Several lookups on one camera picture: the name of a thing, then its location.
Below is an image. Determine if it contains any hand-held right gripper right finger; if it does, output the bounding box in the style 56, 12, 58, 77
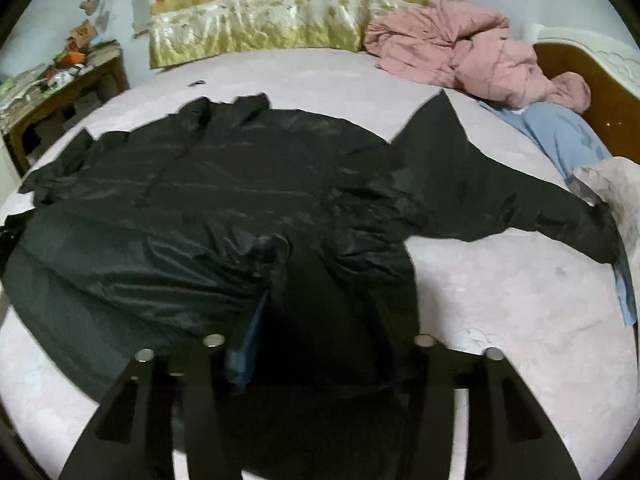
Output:
395, 333, 583, 480

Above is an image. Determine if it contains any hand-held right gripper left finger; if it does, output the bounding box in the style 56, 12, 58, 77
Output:
59, 294, 271, 480

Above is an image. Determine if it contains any black jacket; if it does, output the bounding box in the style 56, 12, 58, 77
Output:
0, 91, 623, 480

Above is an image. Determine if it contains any bed with pink sheet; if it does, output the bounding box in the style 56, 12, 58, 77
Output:
0, 47, 640, 480

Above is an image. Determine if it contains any beige cloth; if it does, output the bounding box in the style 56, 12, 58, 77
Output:
572, 156, 640, 261

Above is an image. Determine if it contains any light blue cloth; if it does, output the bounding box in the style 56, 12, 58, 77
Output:
477, 100, 638, 328

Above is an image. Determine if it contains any wooden side table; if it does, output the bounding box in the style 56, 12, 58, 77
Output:
0, 42, 131, 177

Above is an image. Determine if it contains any clutter pile on table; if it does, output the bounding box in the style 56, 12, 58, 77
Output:
0, 20, 123, 111

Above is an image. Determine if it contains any pink quilt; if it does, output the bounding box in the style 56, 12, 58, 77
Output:
364, 0, 592, 113

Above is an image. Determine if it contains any wooden headboard with white trim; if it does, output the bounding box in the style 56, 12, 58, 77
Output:
531, 24, 640, 166

